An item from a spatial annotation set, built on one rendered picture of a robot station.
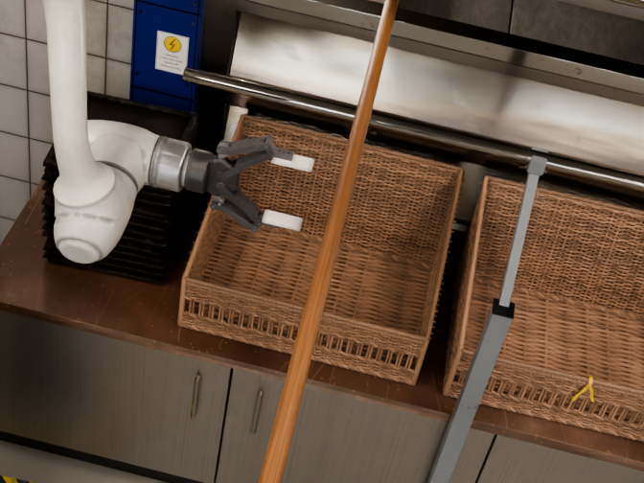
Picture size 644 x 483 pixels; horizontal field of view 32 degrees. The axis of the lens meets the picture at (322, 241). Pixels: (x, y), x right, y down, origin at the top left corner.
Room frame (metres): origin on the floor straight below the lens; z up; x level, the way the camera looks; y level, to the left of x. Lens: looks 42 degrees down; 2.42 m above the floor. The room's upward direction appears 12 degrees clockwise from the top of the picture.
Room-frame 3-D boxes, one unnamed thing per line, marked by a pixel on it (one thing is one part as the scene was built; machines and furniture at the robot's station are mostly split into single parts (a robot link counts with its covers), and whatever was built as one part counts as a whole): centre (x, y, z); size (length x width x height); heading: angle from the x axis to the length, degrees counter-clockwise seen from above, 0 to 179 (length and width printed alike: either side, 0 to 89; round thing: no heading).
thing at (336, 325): (1.91, -0.01, 0.72); 0.56 x 0.49 x 0.28; 87
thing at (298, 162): (1.50, 0.08, 1.26); 0.07 x 0.03 x 0.01; 88
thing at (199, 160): (1.50, 0.21, 1.19); 0.09 x 0.07 x 0.08; 88
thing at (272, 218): (1.50, 0.08, 1.12); 0.07 x 0.03 x 0.01; 88
